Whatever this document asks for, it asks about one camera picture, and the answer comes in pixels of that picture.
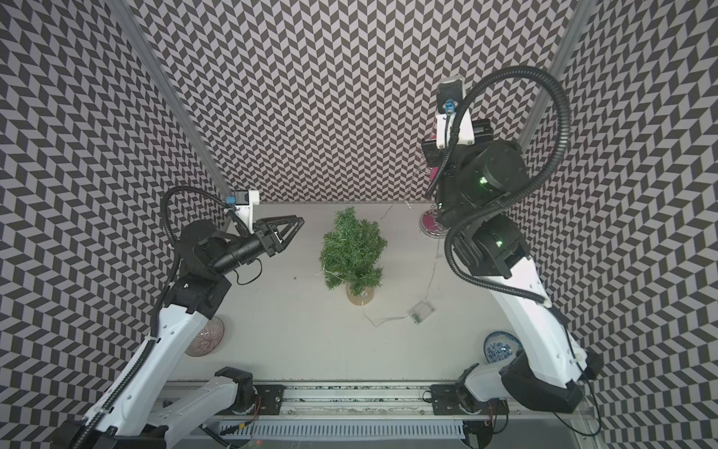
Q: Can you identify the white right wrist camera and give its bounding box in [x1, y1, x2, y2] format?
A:
[436, 76, 476, 150]

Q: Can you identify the aluminium corner post right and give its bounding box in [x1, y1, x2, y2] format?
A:
[518, 0, 598, 152]

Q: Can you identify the pink glass plate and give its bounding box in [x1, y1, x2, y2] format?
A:
[185, 316, 225, 357]

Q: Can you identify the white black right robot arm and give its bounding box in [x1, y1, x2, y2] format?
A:
[432, 120, 603, 413]

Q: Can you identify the clear battery box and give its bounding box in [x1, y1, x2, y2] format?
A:
[408, 300, 436, 325]

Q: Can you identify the pink wine glass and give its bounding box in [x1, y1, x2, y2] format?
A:
[424, 167, 439, 198]

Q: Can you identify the aluminium corner post left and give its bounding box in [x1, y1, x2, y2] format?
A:
[106, 0, 231, 196]

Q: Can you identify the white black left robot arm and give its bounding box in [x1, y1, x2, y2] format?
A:
[50, 215, 304, 448]

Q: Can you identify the small green christmas tree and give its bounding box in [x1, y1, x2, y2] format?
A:
[319, 207, 388, 306]

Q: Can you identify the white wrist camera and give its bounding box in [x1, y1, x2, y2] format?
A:
[436, 76, 476, 150]
[225, 190, 260, 237]

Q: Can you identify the aluminium corner post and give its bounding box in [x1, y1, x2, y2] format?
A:
[518, 0, 598, 152]
[106, 0, 231, 196]

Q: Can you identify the blue white patterned plate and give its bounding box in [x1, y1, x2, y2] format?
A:
[484, 331, 524, 364]

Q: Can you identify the clear wire string light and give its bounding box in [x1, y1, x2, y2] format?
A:
[334, 205, 442, 329]

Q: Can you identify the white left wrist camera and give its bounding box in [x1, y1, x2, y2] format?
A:
[225, 190, 260, 237]

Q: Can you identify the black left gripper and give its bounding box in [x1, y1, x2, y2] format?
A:
[211, 214, 304, 276]

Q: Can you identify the aluminium front rail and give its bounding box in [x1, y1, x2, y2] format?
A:
[156, 380, 596, 422]

